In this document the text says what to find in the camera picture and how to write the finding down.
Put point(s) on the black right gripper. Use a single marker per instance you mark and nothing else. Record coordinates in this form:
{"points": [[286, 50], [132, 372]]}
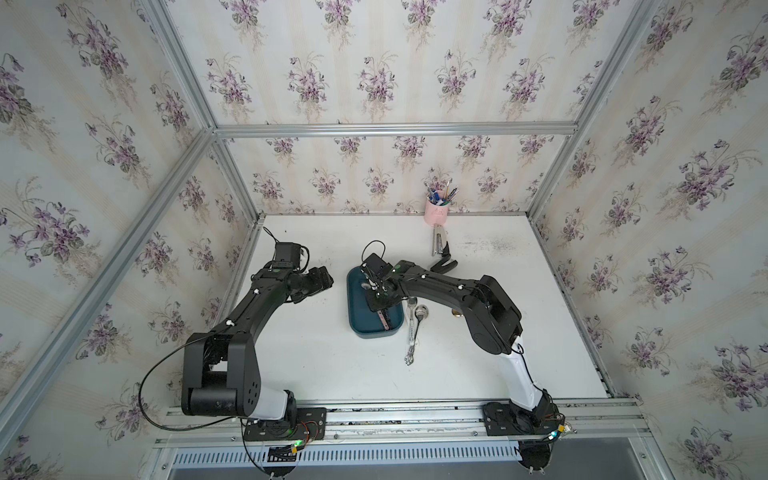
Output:
{"points": [[374, 306]]}

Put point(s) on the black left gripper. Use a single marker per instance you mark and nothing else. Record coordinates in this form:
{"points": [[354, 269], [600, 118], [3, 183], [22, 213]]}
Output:
{"points": [[320, 281]]}

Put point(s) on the silver spoon pink handle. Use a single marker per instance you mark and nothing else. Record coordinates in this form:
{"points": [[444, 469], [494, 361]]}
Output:
{"points": [[384, 318]]}

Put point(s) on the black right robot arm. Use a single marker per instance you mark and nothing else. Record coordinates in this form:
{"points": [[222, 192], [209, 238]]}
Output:
{"points": [[493, 320]]}

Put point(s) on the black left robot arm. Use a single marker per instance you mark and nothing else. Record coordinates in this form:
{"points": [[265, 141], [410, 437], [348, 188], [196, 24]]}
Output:
{"points": [[221, 375]]}

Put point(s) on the small silver spoon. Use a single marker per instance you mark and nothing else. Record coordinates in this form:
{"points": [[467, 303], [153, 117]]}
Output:
{"points": [[412, 303]]}

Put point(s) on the teal plastic storage box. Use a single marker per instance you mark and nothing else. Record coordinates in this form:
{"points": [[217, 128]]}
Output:
{"points": [[364, 322]]}

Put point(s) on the black stapler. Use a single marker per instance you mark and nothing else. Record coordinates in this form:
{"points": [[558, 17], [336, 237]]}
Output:
{"points": [[445, 263]]}

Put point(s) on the pink pen holder cup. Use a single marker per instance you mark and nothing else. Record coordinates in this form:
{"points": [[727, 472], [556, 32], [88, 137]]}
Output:
{"points": [[435, 215]]}

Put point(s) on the pens in cup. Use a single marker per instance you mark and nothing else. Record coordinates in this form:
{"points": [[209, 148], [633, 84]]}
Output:
{"points": [[440, 198]]}

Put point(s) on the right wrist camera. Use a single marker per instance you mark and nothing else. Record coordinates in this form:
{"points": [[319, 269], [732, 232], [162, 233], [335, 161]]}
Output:
{"points": [[375, 267]]}

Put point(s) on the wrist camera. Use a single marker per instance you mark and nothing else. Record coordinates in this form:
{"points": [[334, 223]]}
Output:
{"points": [[375, 267], [290, 255]]}

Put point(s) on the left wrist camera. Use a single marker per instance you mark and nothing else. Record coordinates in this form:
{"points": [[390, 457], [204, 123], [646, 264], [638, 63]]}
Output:
{"points": [[290, 255]]}

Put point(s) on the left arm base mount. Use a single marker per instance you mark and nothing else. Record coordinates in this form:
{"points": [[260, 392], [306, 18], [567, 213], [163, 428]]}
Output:
{"points": [[300, 424]]}

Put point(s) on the white slotted cable duct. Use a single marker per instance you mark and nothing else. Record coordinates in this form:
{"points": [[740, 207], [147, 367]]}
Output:
{"points": [[350, 455]]}

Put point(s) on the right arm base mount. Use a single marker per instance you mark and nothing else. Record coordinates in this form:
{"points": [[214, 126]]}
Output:
{"points": [[508, 419]]}

